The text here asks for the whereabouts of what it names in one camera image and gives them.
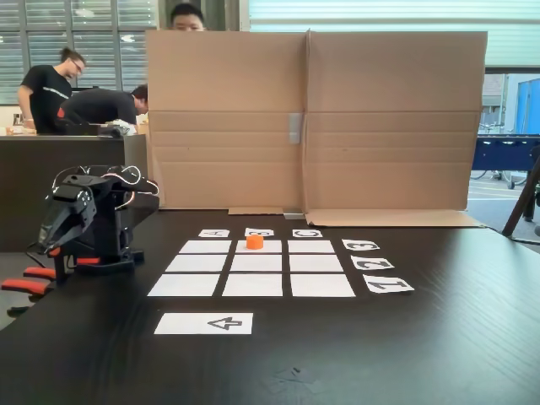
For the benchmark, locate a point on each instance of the round orange token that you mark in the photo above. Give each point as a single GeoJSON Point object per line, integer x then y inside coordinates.
{"type": "Point", "coordinates": [255, 242]}

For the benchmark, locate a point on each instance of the black orange clamp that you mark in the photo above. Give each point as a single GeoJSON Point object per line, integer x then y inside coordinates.
{"type": "Point", "coordinates": [63, 270]}
{"type": "Point", "coordinates": [29, 287]}

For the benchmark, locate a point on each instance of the dark brown counter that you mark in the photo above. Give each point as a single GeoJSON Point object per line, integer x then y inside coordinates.
{"type": "Point", "coordinates": [25, 169]}

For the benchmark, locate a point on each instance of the letter A paper label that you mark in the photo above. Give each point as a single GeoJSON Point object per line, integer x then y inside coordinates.
{"type": "Point", "coordinates": [204, 233]}

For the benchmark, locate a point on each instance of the arrow paper sheet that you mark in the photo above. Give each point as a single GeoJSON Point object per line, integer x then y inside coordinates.
{"type": "Point", "coordinates": [190, 324]}

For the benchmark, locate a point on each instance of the letter B paper label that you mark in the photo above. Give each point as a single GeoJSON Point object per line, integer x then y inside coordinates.
{"type": "Point", "coordinates": [269, 232]}

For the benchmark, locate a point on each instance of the grey tape strip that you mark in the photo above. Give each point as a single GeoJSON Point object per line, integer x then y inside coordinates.
{"type": "Point", "coordinates": [293, 216]}
{"type": "Point", "coordinates": [295, 128]}

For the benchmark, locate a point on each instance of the letter C paper label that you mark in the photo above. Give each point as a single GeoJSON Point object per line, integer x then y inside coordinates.
{"type": "Point", "coordinates": [296, 233]}

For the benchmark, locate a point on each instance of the number 3 paper label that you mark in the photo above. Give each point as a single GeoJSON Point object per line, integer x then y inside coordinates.
{"type": "Point", "coordinates": [348, 244]}

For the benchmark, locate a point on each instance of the number 2 paper label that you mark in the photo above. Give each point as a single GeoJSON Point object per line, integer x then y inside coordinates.
{"type": "Point", "coordinates": [386, 265]}

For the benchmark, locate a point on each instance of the brown cardboard screen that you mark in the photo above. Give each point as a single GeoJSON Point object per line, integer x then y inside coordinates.
{"type": "Point", "coordinates": [379, 105]}

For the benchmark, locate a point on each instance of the number 1 paper label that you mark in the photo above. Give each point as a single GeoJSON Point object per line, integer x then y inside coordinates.
{"type": "Point", "coordinates": [405, 287]}

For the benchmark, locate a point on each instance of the dark wooden stand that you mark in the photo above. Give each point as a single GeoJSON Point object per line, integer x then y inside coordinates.
{"type": "Point", "coordinates": [521, 202]}

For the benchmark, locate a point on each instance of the blue container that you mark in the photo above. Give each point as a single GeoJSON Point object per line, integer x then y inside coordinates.
{"type": "Point", "coordinates": [529, 105]}

